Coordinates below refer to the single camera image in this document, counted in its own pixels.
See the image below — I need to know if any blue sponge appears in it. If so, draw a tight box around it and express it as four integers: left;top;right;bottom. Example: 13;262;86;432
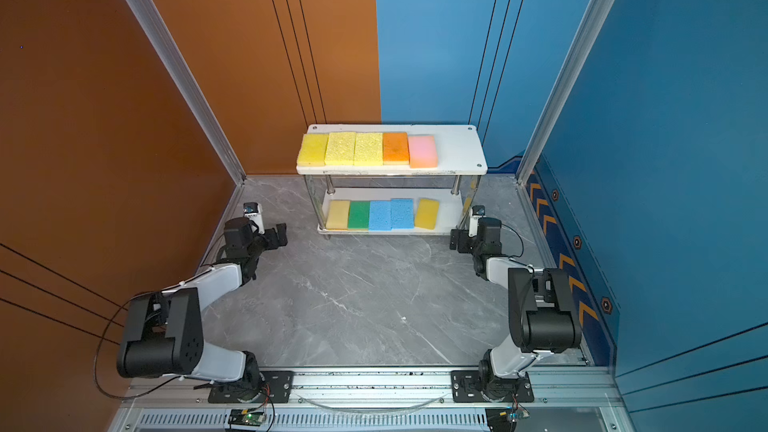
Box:
390;198;415;230
368;200;392;232

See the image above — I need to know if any pale yellow sponge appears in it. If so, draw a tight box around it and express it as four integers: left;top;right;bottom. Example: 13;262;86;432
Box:
325;200;351;231

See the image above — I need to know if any green sponge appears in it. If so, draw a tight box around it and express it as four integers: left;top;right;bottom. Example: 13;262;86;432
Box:
347;201;370;230

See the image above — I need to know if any bright yellow sponge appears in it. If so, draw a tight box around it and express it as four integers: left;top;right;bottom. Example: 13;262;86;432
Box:
296;134;328;167

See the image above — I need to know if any pink sponge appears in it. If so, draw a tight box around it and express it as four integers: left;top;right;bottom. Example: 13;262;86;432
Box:
408;135;439;169

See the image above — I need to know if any lime porous sponge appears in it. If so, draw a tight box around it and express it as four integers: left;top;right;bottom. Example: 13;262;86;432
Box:
324;132;356;167
353;132;383;168

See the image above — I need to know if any orange sponge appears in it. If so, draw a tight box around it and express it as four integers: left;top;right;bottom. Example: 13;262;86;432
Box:
382;132;410;166

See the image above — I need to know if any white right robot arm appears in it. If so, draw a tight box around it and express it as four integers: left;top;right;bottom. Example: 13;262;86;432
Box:
449;216;582;403

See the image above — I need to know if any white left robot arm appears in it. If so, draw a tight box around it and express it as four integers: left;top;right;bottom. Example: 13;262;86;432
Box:
116;216;288;402

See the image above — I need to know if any white two-tier shelf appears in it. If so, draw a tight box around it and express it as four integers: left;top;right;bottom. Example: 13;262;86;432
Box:
296;124;488;236

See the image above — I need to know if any green circuit board left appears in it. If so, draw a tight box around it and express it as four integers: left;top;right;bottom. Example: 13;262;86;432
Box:
227;409;267;430

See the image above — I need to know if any green circuit board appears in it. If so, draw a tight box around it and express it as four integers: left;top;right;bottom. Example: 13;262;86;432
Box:
227;409;267;430
485;407;530;432

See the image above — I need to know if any green circuit board right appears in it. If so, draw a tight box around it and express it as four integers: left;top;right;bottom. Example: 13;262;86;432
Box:
485;407;530;432

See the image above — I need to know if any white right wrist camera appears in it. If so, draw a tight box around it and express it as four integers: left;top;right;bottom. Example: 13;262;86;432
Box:
468;205;486;237

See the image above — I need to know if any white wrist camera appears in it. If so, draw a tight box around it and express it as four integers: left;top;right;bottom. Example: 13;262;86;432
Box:
468;205;486;237
243;202;265;235

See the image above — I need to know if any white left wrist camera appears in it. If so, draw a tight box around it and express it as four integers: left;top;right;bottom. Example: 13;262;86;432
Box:
243;202;265;235

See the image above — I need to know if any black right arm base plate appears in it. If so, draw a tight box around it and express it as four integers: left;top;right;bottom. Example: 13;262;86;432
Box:
451;370;535;404

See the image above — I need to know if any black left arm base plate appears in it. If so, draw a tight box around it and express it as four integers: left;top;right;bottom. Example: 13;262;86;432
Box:
207;371;294;406

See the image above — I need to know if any aluminium front rail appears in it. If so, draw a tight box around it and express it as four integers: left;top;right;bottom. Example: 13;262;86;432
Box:
109;365;633;431

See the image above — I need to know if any aluminium corner post left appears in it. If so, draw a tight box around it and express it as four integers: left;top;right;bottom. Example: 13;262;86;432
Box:
125;0;247;186

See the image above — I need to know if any aluminium corner post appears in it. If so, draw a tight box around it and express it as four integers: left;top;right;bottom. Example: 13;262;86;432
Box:
125;0;247;186
516;0;615;187

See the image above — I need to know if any aluminium corner post right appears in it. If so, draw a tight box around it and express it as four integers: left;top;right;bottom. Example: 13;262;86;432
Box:
516;0;615;187

